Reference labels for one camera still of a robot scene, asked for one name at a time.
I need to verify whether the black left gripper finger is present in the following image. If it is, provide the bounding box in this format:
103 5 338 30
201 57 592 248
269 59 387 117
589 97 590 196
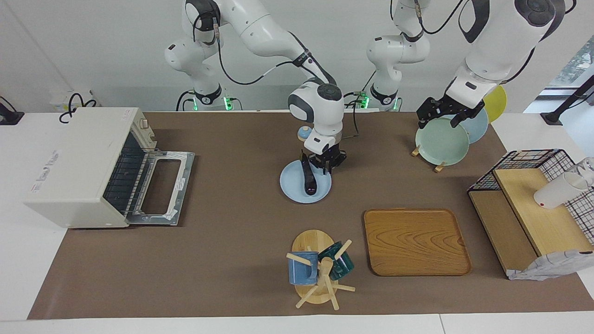
416 99 439 129
449 107 485 128

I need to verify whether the dark purple eggplant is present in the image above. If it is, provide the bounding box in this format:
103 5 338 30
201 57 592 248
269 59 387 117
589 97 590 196
302 153 318 194

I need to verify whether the oven door with glass window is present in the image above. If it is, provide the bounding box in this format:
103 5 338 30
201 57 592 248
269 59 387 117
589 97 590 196
125 149 195 226

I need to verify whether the white toaster oven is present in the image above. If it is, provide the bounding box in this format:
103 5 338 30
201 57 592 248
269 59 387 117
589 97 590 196
24 108 156 229

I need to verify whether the light blue racked plate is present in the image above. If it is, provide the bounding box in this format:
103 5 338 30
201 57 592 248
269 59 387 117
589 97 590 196
445 108 489 144

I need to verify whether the yellow racked plate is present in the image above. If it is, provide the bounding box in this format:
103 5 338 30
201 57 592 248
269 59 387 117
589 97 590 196
483 85 507 123

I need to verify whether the pale green racked plate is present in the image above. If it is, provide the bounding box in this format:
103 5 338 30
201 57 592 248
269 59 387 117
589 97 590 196
415 117 470 167

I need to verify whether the wooden plate rack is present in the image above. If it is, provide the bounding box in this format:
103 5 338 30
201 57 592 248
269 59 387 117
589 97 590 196
411 145 447 173

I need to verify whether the wooden mug tree stand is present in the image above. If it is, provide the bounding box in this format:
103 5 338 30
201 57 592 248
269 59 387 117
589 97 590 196
286 229 356 310

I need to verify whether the dark green mug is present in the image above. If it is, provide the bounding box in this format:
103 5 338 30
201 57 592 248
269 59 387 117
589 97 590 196
318 241 355 281

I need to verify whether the blue mug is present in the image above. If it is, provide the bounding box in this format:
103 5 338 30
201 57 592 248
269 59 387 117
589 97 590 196
288 251 320 285

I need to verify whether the wooden serving tray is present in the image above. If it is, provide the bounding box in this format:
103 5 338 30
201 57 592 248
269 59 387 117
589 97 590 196
363 208 472 277

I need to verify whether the white plastic cup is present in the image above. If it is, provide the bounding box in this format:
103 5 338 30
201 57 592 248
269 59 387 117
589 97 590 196
534 172 590 209

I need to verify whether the window with greenery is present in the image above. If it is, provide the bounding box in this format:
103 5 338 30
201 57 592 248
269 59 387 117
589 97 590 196
548 36 594 89

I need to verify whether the clear glass cup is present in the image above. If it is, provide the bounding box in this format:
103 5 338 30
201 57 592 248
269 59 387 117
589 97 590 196
575 157 594 186

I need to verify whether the brown table mat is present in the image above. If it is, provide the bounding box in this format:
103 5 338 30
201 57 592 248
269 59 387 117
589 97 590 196
27 111 594 320

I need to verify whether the wooden two-tier shelf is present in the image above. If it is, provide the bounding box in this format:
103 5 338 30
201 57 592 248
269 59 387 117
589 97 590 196
468 168 594 278

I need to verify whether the grey patterned cloth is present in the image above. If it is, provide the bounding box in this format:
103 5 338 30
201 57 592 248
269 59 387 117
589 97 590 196
507 250 594 281

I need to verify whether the white power socket box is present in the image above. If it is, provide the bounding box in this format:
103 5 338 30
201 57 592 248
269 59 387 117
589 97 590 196
50 90 96 112

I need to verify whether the black desk clamp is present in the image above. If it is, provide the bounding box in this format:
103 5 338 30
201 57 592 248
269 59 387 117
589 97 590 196
0 96 25 126

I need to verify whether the black left base cable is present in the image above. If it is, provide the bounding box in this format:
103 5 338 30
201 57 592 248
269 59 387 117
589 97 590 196
333 70 376 109

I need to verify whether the black base cable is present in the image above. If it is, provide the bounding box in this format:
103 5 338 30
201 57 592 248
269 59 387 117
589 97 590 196
175 90 195 112
333 70 376 109

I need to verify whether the black wire basket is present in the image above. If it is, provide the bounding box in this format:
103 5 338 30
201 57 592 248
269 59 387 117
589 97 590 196
467 148 594 246

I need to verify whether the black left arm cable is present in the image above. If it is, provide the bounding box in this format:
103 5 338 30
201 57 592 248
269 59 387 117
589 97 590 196
390 0 465 36

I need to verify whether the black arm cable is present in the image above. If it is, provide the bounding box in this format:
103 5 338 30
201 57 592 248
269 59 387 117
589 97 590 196
194 12 360 139
390 0 465 36

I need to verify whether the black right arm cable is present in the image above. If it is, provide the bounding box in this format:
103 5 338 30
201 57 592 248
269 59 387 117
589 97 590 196
194 12 360 139

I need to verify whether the black right base cable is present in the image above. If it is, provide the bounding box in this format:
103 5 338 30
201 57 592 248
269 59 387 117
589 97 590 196
175 90 195 112

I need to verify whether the black oven power cable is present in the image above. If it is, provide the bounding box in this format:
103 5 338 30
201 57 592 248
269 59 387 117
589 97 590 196
59 93 98 123

